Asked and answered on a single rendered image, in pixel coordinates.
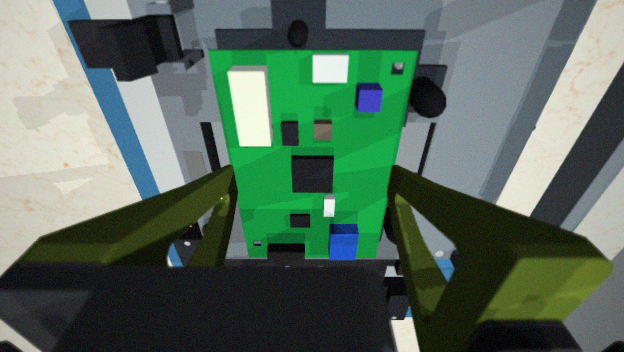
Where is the green circuit board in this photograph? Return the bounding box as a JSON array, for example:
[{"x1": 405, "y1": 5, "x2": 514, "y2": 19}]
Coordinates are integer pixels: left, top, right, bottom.
[{"x1": 208, "y1": 49, "x2": 418, "y2": 260}]

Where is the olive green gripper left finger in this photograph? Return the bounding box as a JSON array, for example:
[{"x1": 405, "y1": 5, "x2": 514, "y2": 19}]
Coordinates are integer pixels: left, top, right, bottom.
[{"x1": 13, "y1": 164, "x2": 238, "y2": 266}]

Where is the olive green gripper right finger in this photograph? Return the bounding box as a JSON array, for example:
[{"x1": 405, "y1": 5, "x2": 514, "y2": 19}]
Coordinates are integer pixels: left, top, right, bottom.
[{"x1": 387, "y1": 164, "x2": 613, "y2": 352}]

